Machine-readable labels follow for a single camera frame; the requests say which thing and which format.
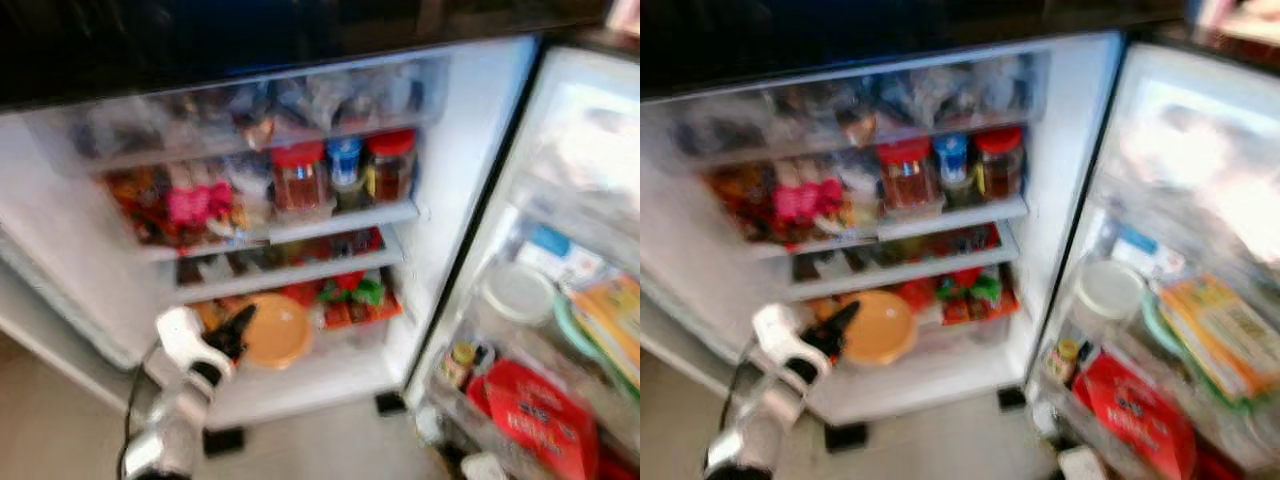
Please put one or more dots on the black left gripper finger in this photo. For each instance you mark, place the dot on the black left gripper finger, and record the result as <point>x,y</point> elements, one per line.
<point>842,322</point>
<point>241,328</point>

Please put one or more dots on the orange plastic bowl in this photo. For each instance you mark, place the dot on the orange plastic bowl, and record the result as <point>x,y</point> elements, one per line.
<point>882,328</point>
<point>278,332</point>

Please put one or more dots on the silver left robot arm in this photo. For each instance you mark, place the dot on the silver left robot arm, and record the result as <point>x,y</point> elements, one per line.
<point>170,430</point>
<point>760,430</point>

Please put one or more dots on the white fridge shelf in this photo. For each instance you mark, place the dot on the white fridge shelf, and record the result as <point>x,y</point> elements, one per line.
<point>290,277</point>
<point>330,225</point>
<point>940,220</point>
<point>900,272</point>

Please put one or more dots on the black fridge foot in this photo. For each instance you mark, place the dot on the black fridge foot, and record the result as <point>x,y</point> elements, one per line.
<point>846,437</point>
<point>224,443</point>
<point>391,404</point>
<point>1012,398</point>

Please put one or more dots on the clear fridge drawer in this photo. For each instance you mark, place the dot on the clear fridge drawer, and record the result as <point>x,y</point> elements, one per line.
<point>860,108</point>
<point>240,115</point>

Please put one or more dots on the black fridge white interior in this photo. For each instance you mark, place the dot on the black fridge white interior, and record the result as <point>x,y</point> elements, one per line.
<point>470,150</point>
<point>1070,150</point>

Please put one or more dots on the open white fridge door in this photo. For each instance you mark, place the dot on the open white fridge door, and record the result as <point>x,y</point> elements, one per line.
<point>1200,150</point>
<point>590,150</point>

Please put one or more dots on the red green snack packet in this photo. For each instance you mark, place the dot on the red green snack packet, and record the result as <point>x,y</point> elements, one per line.
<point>978,295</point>
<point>360,298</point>

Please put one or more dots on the pink food packet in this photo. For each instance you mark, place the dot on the pink food packet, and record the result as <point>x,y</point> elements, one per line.
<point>198,205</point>
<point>803,202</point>

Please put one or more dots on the red lid glass jar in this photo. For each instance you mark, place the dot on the red lid glass jar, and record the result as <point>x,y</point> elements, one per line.
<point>998,165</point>
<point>300,185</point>
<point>905,180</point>
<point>390,170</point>

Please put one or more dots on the blue lid glass jar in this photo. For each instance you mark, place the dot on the blue lid glass jar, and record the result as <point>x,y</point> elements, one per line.
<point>951,165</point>
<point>345,170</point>

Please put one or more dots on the orange yellow carton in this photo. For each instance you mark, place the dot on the orange yellow carton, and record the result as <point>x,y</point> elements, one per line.
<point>1220,335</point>
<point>610,325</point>

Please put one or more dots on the small yellow lid jar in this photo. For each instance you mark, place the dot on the small yellow lid jar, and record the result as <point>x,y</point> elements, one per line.
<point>460,362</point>
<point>1062,360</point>

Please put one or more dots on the pale green plate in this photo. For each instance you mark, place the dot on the pale green plate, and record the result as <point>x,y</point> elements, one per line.
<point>1152,325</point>
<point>568,335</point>

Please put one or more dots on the white round container lid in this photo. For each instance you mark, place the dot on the white round container lid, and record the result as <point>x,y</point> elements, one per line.
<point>517,293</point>
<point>1108,290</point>

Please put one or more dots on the blue white carton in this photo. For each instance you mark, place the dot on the blue white carton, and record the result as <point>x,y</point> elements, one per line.
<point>1145,252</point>
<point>560,255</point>

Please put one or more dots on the red printed food packet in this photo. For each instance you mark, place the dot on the red printed food packet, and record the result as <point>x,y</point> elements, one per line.
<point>1135,415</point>
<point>540,420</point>

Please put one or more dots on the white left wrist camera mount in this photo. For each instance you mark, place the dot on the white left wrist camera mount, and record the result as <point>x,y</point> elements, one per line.
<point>780,335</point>
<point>185,340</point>

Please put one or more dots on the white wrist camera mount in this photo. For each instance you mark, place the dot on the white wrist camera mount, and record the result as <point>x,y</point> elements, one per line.
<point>485,468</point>
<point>780,335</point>
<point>185,340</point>
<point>1083,465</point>

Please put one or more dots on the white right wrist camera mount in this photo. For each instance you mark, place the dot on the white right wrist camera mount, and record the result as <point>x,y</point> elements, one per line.
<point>485,468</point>
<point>1083,465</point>

